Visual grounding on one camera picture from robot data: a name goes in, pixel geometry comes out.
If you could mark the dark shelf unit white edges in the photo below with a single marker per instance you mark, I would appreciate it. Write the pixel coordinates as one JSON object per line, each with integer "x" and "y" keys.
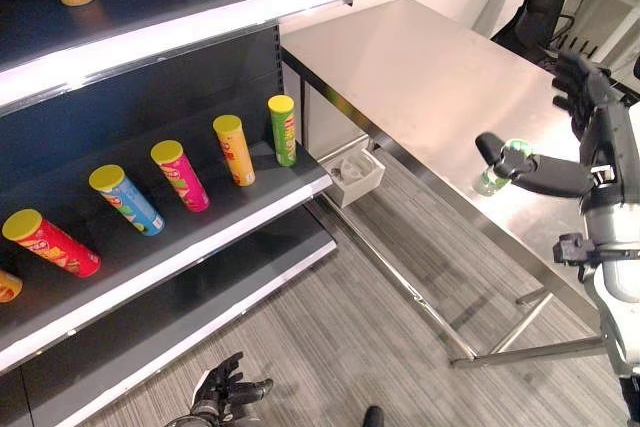
{"x": 165, "y": 257}

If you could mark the orange chips can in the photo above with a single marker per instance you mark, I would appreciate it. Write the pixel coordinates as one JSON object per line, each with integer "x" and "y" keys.
{"x": 7, "y": 287}

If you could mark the black office chair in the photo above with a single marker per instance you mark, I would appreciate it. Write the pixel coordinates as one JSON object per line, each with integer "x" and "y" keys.
{"x": 542, "y": 2}

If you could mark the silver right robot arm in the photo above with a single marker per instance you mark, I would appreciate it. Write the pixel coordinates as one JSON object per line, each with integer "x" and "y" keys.
{"x": 617, "y": 267}

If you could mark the stainless steel table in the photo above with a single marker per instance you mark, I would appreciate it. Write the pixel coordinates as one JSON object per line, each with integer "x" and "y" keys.
{"x": 420, "y": 77}

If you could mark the red chips can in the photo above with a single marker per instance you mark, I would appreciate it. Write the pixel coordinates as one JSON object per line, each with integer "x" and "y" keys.
{"x": 52, "y": 244}

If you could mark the pink chips can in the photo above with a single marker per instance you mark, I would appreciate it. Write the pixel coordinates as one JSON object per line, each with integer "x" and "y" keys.
{"x": 182, "y": 178}

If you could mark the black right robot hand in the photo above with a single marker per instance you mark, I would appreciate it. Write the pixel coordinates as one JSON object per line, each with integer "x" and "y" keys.
{"x": 560, "y": 172}

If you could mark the dark robot foot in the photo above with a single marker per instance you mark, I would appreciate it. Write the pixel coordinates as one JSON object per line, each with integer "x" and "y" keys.
{"x": 373, "y": 417}

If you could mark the white open box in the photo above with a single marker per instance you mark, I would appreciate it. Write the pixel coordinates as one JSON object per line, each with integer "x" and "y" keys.
{"x": 367, "y": 182}

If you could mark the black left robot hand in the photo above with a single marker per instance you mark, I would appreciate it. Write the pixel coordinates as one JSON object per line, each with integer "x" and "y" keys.
{"x": 227, "y": 389}

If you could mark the yellow-orange chips can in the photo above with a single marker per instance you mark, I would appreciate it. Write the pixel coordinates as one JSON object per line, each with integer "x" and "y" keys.
{"x": 236, "y": 152}

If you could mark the blue chips can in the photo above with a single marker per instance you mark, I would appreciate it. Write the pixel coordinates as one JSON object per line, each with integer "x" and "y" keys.
{"x": 127, "y": 202}

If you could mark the green plastic bottle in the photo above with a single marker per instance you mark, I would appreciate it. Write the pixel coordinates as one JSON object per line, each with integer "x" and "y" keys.
{"x": 492, "y": 182}

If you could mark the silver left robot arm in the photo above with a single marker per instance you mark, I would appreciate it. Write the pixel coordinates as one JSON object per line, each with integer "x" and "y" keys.
{"x": 210, "y": 421}

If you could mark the grey part in box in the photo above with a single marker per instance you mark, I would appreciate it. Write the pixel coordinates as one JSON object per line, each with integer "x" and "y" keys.
{"x": 351, "y": 167}

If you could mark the green chips can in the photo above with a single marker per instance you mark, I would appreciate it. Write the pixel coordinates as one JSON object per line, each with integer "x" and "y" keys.
{"x": 284, "y": 133}

